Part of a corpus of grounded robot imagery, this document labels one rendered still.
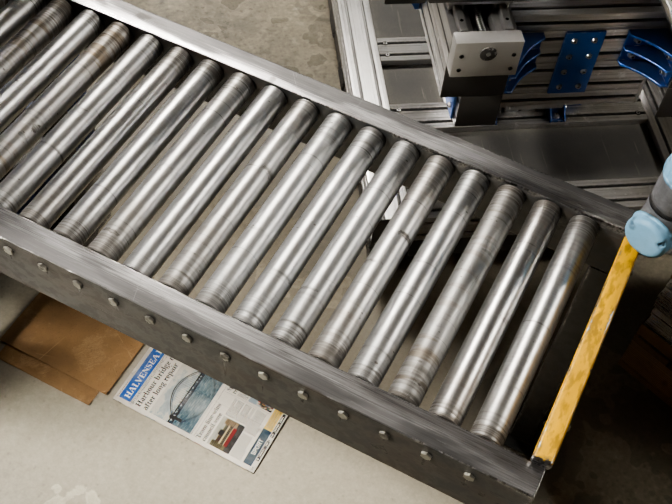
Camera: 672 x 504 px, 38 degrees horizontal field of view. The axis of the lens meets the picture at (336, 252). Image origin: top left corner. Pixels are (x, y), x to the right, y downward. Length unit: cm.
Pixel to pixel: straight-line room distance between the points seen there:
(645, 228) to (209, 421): 114
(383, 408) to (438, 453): 10
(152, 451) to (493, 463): 105
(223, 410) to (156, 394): 16
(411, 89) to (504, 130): 27
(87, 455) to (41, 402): 17
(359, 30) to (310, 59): 29
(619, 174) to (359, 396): 132
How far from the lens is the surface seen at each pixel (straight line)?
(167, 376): 232
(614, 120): 265
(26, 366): 240
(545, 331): 151
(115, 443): 227
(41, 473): 227
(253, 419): 226
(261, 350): 143
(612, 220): 166
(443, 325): 148
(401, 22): 281
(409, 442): 139
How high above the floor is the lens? 204
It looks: 54 degrees down
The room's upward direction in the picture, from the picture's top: 6 degrees clockwise
